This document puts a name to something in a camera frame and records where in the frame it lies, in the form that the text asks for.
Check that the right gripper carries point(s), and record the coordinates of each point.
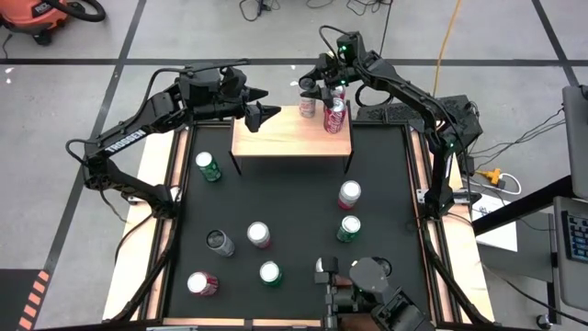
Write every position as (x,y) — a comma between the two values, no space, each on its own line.
(335,69)

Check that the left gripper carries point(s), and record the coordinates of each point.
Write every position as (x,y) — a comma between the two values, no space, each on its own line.
(216,108)

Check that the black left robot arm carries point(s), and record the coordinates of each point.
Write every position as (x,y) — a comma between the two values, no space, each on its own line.
(124,138)

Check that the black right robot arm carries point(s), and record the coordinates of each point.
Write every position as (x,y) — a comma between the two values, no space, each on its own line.
(413,99)

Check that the wooden shelf with black legs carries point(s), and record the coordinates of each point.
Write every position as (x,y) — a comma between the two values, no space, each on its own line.
(285,138)

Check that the green Sprite can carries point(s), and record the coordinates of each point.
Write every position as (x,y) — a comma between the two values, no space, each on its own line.
(351,224)
(203,159)
(269,271)

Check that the white and pink seltzer can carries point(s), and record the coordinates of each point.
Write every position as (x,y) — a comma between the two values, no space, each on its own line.
(319,264)
(350,188)
(257,231)

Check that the black table mat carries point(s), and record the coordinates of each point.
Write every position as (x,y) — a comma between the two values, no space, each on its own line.
(298,216)

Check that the red and white soda can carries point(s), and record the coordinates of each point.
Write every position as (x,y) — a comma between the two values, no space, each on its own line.
(198,281)

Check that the orange power plug adapter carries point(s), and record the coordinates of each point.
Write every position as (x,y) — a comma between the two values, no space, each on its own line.
(490,175)

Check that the white paper sheet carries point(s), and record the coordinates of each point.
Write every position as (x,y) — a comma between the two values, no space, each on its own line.
(503,236)

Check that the black desk beam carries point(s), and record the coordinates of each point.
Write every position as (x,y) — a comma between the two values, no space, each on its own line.
(528,204)

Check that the orange shop vacuum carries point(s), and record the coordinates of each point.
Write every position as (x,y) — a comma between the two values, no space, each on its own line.
(32,16)

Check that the grey monitor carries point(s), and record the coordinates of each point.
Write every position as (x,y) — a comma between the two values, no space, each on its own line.
(578,138)

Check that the dark keyboard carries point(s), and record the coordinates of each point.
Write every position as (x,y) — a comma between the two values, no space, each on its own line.
(578,236)

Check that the orange striped black floor mat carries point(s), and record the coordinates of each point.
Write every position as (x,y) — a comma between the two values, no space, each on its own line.
(14,299)

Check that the grey desk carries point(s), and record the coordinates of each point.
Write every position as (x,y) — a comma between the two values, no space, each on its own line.
(569,285)

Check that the black caster wheel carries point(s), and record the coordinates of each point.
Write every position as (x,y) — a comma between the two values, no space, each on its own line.
(543,320)

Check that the black aluminium table frame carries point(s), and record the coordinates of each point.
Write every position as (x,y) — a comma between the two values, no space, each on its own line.
(206,123)

